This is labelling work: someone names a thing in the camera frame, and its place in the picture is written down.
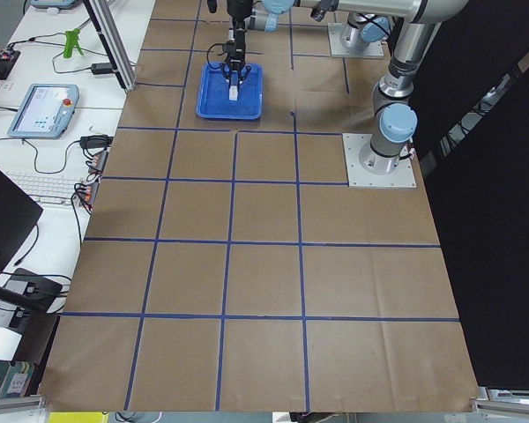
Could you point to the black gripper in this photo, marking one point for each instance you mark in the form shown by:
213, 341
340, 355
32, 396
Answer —
237, 45

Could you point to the white block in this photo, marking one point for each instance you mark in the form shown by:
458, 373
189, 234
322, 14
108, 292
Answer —
233, 93

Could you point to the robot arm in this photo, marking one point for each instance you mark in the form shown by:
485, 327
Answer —
266, 18
395, 120

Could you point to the blue plastic tray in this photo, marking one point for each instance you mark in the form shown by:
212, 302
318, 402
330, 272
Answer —
219, 99

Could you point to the black power adapter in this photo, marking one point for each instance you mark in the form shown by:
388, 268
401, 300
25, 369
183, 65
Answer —
101, 68

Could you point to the black power brick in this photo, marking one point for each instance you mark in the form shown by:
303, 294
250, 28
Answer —
95, 141

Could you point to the green plastic clamp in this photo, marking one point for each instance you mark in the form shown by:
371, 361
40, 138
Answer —
72, 43

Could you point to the teach pendant tablet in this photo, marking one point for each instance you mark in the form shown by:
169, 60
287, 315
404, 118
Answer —
45, 111

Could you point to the white keyboard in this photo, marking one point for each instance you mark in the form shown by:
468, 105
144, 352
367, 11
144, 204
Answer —
50, 190

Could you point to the black monitor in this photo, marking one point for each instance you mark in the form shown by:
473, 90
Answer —
19, 214

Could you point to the aluminium frame post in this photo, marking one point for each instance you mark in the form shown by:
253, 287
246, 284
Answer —
104, 25

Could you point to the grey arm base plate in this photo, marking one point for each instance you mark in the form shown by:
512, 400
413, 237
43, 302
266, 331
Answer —
366, 169

